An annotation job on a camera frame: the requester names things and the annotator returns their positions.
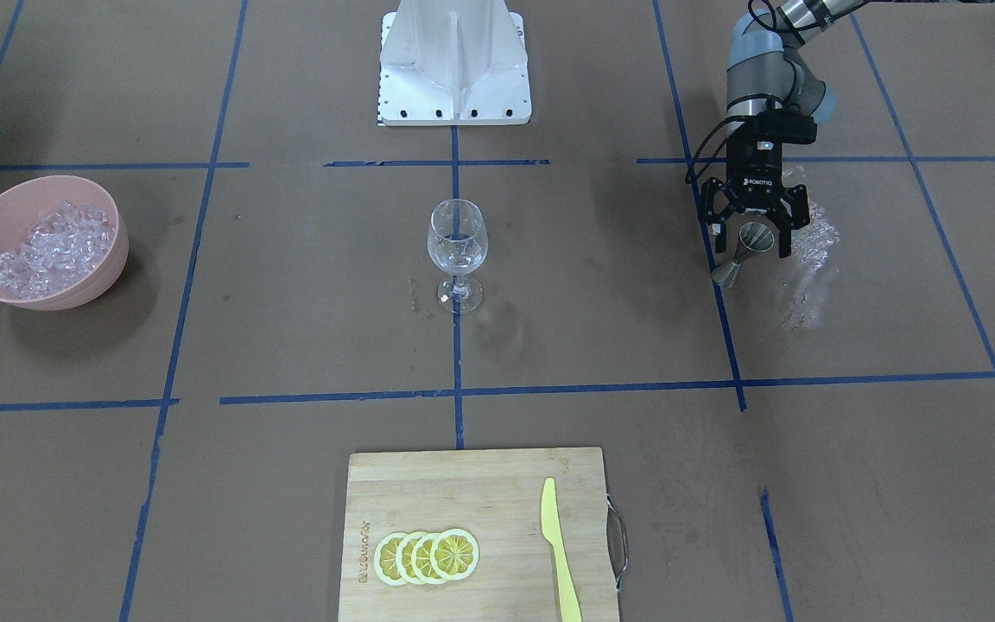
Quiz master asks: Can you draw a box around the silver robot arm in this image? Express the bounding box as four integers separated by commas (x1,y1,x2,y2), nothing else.
698,1,865,258

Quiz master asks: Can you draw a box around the yellow plastic knife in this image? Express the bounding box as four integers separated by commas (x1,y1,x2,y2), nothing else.
538,477,583,621

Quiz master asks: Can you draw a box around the steel cocktail jigger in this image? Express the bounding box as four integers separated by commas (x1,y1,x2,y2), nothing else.
711,221,776,288

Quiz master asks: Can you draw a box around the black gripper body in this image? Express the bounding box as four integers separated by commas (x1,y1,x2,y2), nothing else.
726,113,816,215

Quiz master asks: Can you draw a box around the back lemon slice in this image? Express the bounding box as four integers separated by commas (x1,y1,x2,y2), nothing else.
375,531,407,587

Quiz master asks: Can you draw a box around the clear wine glass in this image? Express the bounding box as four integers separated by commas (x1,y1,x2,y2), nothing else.
427,200,489,314

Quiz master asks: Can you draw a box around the pink bowl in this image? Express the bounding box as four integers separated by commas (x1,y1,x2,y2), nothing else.
0,175,128,311

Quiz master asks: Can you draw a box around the metal base plate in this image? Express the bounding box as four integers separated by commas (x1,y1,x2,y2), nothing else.
377,1,533,127

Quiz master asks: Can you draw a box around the clear ice cubes pile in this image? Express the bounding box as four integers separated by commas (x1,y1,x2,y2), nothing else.
0,201,116,300

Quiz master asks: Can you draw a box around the bamboo cutting board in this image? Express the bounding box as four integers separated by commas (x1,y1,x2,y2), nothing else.
337,447,620,621

